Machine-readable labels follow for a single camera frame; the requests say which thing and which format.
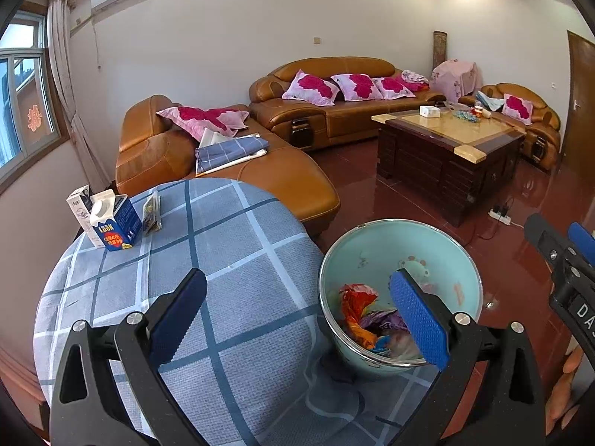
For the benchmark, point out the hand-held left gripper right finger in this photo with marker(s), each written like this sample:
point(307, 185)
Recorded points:
point(418, 318)

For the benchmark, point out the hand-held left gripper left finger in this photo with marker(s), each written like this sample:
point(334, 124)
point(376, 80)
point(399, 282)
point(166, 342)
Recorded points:
point(179, 318)

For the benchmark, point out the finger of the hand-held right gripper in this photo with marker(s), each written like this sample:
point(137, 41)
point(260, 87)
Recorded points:
point(583, 244)
point(546, 241)

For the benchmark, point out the large purple wrapper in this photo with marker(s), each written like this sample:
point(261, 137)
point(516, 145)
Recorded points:
point(386, 323)

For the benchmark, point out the blue wrapper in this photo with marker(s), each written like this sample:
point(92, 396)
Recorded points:
point(381, 344)

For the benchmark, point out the orange wrapper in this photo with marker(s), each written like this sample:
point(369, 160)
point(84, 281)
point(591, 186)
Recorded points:
point(355, 325)

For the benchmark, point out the person's right hand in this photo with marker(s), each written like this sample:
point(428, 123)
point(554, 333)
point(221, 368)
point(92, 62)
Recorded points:
point(560, 399)

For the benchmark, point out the white power strip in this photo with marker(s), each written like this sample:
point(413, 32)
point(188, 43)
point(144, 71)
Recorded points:
point(499, 215)

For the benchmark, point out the blue milk carton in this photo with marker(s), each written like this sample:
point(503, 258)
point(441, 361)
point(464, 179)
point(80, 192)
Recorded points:
point(118, 232)

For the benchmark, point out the small clear green packet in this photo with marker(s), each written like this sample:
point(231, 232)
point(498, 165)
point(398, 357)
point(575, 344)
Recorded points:
point(151, 216)

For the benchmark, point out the brown leather armchair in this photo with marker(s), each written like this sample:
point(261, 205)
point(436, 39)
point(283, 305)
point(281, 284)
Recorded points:
point(544, 121)

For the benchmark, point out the dark wooden coffee table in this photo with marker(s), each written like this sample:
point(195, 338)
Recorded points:
point(441, 167)

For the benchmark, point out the pink floral armchair pillow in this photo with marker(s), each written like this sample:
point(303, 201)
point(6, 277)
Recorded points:
point(517, 108)

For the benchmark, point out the brown wooden door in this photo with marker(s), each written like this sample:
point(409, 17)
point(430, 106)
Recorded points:
point(583, 102)

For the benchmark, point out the white milk carton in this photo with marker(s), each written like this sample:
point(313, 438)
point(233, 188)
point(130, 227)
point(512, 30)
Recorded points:
point(79, 209)

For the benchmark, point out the blue green beads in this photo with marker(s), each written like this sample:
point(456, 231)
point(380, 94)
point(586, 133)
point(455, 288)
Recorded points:
point(465, 117)

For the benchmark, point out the blue cloth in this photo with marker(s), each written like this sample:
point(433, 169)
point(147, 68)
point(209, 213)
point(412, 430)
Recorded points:
point(489, 101)

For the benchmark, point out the brown leather chaise sofa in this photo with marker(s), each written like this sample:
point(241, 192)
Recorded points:
point(279, 181)

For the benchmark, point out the folded blue plaid sheet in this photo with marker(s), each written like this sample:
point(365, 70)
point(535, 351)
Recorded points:
point(232, 153)

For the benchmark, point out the white tissue box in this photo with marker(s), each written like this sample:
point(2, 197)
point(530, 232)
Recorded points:
point(430, 111)

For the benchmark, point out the white packaged sheet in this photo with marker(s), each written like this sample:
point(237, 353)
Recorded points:
point(214, 137)

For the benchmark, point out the pink cloth cover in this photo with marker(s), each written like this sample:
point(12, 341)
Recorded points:
point(458, 76)

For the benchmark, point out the long pink floral pillow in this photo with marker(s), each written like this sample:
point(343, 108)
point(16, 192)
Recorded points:
point(200, 118)

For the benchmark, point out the pink folded blanket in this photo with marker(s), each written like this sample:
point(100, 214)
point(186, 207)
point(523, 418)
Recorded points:
point(415, 80)

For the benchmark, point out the brown leather three-seat sofa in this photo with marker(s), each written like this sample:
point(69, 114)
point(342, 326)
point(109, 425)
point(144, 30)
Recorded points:
point(353, 116)

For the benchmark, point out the rolled mat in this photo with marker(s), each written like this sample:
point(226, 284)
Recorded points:
point(440, 49)

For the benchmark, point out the red window sticker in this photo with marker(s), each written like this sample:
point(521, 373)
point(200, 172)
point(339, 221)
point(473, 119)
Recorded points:
point(35, 118)

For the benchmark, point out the pale pink curtain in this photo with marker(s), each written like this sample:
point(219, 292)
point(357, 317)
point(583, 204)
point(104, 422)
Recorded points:
point(65, 79)

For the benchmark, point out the window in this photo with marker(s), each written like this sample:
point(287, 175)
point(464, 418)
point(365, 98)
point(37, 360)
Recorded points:
point(23, 102)

